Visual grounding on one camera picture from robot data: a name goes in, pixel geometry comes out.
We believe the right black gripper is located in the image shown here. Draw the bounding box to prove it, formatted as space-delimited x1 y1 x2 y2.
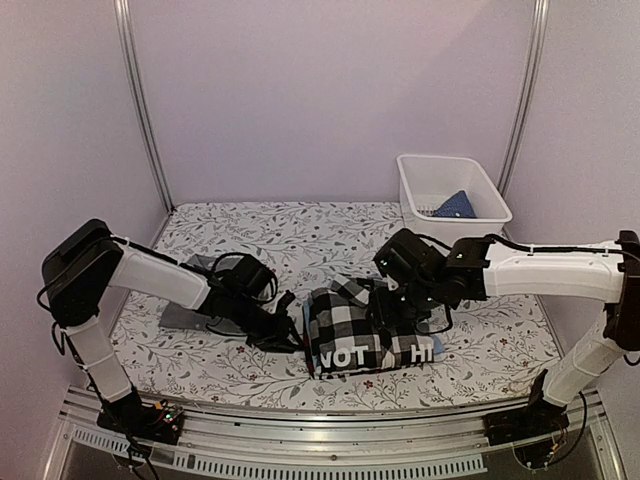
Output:
366 279 441 329

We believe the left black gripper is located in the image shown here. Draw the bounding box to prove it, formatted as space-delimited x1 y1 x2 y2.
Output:
229 295 305 354

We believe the grey long sleeve shirt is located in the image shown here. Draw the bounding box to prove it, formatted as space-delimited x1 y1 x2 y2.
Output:
159 255 245 337

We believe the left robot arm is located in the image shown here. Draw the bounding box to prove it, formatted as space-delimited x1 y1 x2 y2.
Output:
36 218 303 434

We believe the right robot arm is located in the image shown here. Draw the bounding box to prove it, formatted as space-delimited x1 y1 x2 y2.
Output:
370 228 639 436

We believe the floral patterned table cloth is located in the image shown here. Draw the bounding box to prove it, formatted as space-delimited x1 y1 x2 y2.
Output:
111 202 559 412

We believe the blue dotted cloth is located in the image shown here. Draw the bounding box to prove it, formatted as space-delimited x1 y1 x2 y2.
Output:
432 190 477 219

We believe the white plastic bin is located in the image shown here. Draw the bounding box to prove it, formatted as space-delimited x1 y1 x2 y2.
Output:
396 154 513 244

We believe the aluminium front rail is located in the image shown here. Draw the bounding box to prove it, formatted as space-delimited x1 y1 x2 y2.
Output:
43 387 628 479

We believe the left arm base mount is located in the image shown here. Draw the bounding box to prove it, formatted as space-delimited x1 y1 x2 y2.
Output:
97 392 184 445

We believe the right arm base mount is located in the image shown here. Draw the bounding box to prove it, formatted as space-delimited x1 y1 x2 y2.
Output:
482 398 569 446

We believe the right metal corner post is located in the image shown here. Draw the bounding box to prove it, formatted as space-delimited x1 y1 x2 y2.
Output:
497 0 551 197

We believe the metal corner post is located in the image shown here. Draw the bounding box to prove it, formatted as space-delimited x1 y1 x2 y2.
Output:
113 0 175 213
497 0 551 197

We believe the left metal corner post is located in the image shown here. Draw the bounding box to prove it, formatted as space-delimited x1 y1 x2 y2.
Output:
113 0 175 213

